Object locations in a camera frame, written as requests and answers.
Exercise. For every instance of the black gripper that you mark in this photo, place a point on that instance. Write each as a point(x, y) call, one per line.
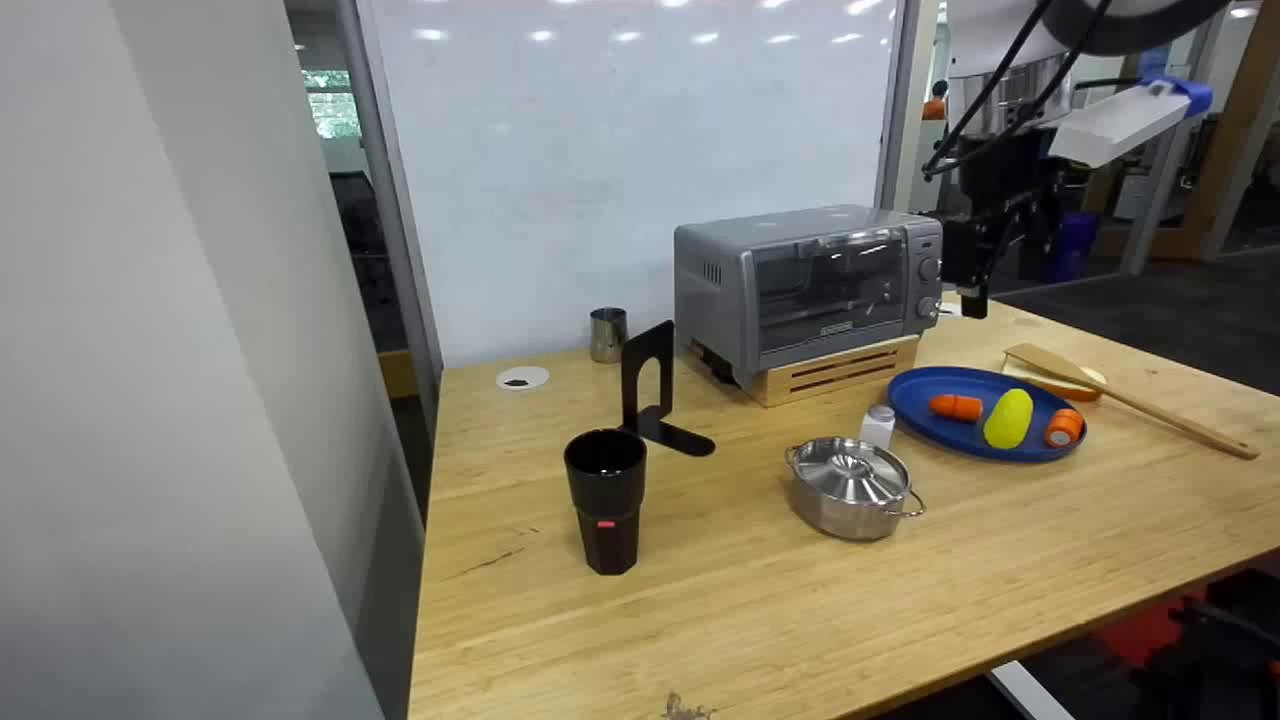
point(1010, 184)

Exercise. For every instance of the timer knob of toaster oven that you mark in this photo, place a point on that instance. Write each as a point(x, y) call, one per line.
point(926, 269)

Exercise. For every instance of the grey toaster oven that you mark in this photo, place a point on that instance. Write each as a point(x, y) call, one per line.
point(801, 287)

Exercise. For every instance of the temperature knob of toaster oven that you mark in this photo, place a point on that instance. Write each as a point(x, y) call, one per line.
point(931, 310)

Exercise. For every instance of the blue bin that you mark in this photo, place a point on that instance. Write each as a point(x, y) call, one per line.
point(1069, 247)

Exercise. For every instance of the long orange toy carrot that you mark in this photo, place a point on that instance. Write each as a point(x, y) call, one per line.
point(958, 404)

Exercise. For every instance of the yellow toy corn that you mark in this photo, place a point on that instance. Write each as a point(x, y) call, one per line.
point(1010, 418)

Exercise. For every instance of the blue plate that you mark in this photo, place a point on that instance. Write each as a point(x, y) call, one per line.
point(933, 434)

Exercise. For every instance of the wooden slatted crate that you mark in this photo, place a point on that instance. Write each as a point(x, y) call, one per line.
point(833, 372)

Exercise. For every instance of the white salt shaker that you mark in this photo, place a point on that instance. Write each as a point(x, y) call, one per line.
point(877, 427)

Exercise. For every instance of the short orange toy carrot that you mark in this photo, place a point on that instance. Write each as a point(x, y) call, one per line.
point(1064, 427)

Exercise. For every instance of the wooden spatula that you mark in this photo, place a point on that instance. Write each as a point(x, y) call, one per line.
point(1146, 404)

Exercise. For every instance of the steel pot lid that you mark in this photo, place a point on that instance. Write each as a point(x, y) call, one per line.
point(850, 471)

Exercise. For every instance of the steel pot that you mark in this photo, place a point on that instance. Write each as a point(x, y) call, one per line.
point(846, 518)

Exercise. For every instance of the black metal bookend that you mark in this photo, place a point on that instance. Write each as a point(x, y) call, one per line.
point(649, 383)

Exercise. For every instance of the small steel cup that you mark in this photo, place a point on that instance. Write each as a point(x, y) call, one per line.
point(609, 336)

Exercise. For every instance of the whiteboard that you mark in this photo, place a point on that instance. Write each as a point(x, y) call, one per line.
point(603, 163)

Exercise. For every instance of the red object under table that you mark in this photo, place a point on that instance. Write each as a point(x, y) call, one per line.
point(1153, 632)

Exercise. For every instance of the black plastic cup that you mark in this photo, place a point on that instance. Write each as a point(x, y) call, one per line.
point(605, 503)

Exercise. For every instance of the white tape roll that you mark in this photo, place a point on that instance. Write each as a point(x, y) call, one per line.
point(521, 379)

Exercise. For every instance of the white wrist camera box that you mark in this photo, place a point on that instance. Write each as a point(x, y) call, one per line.
point(1114, 121)

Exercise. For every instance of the white table frame bar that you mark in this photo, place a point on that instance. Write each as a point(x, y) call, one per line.
point(1031, 691)

